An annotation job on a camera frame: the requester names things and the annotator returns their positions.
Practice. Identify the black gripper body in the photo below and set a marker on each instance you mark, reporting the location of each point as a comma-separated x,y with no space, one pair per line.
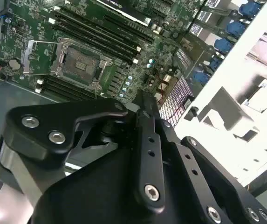
96,186

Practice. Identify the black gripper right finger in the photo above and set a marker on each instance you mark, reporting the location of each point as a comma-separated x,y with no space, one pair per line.
189,163

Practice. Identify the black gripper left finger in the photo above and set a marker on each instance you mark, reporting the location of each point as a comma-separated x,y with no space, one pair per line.
54,121

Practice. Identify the metal socket cover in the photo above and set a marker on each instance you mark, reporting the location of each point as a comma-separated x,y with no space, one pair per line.
26,58

